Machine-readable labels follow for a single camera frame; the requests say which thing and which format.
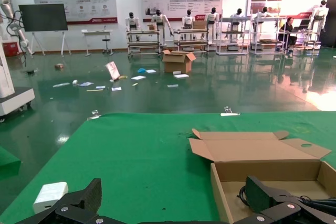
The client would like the white power adapter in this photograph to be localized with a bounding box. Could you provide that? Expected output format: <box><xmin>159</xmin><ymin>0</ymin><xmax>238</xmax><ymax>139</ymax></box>
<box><xmin>33</xmin><ymin>181</ymin><xmax>69</xmax><ymax>215</ymax></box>

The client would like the black display on stand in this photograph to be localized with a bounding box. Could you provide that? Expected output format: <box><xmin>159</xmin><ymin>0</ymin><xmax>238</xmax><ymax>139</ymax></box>
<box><xmin>18</xmin><ymin>3</ymin><xmax>72</xmax><ymax>57</ymax></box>

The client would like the black round stool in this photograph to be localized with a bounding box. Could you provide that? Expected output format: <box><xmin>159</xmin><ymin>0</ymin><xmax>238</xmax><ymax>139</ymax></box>
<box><xmin>101</xmin><ymin>38</ymin><xmax>112</xmax><ymax>55</ymax></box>

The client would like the white jointed robot arm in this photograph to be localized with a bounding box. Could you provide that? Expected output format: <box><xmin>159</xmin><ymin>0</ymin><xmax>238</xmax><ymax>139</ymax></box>
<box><xmin>0</xmin><ymin>0</ymin><xmax>34</xmax><ymax>57</ymax></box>

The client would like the seated person in black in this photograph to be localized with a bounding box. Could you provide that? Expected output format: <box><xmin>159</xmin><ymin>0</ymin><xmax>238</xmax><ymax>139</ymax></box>
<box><xmin>277</xmin><ymin>16</ymin><xmax>299</xmax><ymax>53</ymax></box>

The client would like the green cloth covered table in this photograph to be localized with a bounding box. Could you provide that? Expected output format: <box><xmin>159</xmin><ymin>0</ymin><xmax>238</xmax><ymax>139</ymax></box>
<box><xmin>0</xmin><ymin>145</ymin><xmax>22</xmax><ymax>182</ymax></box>

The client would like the red and white sign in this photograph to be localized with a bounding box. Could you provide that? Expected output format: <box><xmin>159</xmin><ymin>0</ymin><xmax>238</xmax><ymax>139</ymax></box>
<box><xmin>105</xmin><ymin>61</ymin><xmax>121</xmax><ymax>81</ymax></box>

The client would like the black cable bundle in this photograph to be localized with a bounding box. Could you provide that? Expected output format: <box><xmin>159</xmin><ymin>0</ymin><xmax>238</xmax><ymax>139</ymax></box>
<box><xmin>237</xmin><ymin>185</ymin><xmax>336</xmax><ymax>209</ymax></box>

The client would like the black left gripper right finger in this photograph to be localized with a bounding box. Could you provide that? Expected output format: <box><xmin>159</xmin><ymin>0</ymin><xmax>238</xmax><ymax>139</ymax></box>
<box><xmin>233</xmin><ymin>175</ymin><xmax>336</xmax><ymax>224</ymax></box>

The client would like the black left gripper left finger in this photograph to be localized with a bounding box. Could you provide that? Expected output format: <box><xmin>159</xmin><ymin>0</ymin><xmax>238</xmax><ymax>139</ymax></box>
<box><xmin>15</xmin><ymin>178</ymin><xmax>124</xmax><ymax>224</ymax></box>

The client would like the white narrow table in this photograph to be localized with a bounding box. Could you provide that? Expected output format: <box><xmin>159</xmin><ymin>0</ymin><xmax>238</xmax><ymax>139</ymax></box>
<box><xmin>81</xmin><ymin>29</ymin><xmax>113</xmax><ymax>57</ymax></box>

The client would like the green cloth table mat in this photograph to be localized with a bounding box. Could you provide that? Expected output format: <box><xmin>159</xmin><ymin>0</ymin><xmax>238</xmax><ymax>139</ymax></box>
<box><xmin>0</xmin><ymin>111</ymin><xmax>336</xmax><ymax>224</ymax></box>

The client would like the open brown cardboard box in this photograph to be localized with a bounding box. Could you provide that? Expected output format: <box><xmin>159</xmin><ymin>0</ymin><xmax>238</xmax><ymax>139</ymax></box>
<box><xmin>188</xmin><ymin>128</ymin><xmax>336</xmax><ymax>224</ymax></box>

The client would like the silver metal binder clip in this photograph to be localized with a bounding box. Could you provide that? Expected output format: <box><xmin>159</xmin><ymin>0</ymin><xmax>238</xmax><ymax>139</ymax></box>
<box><xmin>86</xmin><ymin>109</ymin><xmax>102</xmax><ymax>121</ymax></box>
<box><xmin>219</xmin><ymin>106</ymin><xmax>241</xmax><ymax>117</ymax></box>

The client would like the red storage box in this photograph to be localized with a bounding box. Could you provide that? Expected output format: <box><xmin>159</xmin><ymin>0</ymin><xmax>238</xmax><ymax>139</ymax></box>
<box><xmin>2</xmin><ymin>41</ymin><xmax>19</xmax><ymax>57</ymax></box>

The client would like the metal frame work rack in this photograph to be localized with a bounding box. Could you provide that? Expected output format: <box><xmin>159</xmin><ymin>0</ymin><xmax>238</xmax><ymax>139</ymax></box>
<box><xmin>215</xmin><ymin>16</ymin><xmax>251</xmax><ymax>56</ymax></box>
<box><xmin>249</xmin><ymin>16</ymin><xmax>287</xmax><ymax>56</ymax></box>
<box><xmin>127</xmin><ymin>29</ymin><xmax>161</xmax><ymax>57</ymax></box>
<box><xmin>173</xmin><ymin>27</ymin><xmax>210</xmax><ymax>54</ymax></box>

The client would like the black tall cabinet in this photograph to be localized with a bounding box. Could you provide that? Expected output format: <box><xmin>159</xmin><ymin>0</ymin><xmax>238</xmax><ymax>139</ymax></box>
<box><xmin>319</xmin><ymin>0</ymin><xmax>336</xmax><ymax>48</ymax></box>

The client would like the white humanoid robot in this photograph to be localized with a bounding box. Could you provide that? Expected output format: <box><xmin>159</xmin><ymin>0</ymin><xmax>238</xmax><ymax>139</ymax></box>
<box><xmin>229</xmin><ymin>8</ymin><xmax>246</xmax><ymax>35</ymax></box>
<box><xmin>308</xmin><ymin>0</ymin><xmax>330</xmax><ymax>32</ymax></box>
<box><xmin>125</xmin><ymin>12</ymin><xmax>141</xmax><ymax>42</ymax></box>
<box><xmin>253</xmin><ymin>6</ymin><xmax>274</xmax><ymax>33</ymax></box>
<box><xmin>204</xmin><ymin>7</ymin><xmax>221</xmax><ymax>51</ymax></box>
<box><xmin>182</xmin><ymin>9</ymin><xmax>196</xmax><ymax>30</ymax></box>
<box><xmin>151</xmin><ymin>9</ymin><xmax>174</xmax><ymax>46</ymax></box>

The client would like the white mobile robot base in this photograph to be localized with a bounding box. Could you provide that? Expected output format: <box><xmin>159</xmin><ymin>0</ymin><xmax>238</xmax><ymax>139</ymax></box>
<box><xmin>0</xmin><ymin>37</ymin><xmax>35</xmax><ymax>123</ymax></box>

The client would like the large open cardboard carton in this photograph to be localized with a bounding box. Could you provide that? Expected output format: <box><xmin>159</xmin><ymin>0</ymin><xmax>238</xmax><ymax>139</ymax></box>
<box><xmin>161</xmin><ymin>49</ymin><xmax>197</xmax><ymax>74</ymax></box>

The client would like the grey work desk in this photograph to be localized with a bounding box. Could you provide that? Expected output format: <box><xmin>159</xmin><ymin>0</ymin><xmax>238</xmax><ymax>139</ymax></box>
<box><xmin>286</xmin><ymin>29</ymin><xmax>322</xmax><ymax>51</ymax></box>

